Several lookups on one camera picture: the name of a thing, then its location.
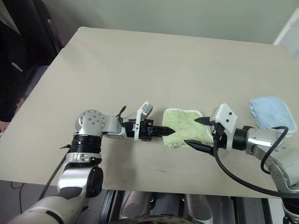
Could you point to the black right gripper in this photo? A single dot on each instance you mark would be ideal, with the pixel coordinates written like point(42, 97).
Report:
point(220, 140)

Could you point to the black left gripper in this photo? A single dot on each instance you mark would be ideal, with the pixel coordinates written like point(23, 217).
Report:
point(147, 130)

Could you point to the green terry towel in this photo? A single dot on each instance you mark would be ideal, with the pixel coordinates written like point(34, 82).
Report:
point(180, 126)

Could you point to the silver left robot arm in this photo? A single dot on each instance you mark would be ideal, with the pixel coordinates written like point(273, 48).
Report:
point(91, 121)

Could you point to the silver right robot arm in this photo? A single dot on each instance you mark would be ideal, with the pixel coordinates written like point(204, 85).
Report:
point(257, 140)

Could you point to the folded light blue towel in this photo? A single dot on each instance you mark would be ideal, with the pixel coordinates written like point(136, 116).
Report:
point(271, 112)

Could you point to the grey rounded shape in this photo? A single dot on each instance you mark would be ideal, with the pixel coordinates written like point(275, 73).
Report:
point(198, 206)
point(135, 205)

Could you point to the grey seat cushion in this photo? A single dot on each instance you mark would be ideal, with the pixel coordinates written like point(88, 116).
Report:
point(37, 79)

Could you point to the dark brown chair back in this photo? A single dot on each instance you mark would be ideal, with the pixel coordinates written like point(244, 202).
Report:
point(54, 32)

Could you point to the large black object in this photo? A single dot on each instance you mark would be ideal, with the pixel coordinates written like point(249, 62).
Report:
point(14, 46)

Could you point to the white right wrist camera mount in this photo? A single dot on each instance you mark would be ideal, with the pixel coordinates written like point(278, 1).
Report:
point(226, 121)

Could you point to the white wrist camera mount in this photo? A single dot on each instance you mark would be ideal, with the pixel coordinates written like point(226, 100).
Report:
point(140, 116)
point(226, 121)

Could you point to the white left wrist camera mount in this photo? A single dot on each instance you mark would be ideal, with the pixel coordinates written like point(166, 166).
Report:
point(140, 116)

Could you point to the black table frame rail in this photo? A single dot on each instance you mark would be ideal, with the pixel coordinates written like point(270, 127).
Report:
point(106, 207)
point(252, 211)

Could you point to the white door frame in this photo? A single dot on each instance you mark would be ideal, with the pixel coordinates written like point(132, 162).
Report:
point(287, 30)

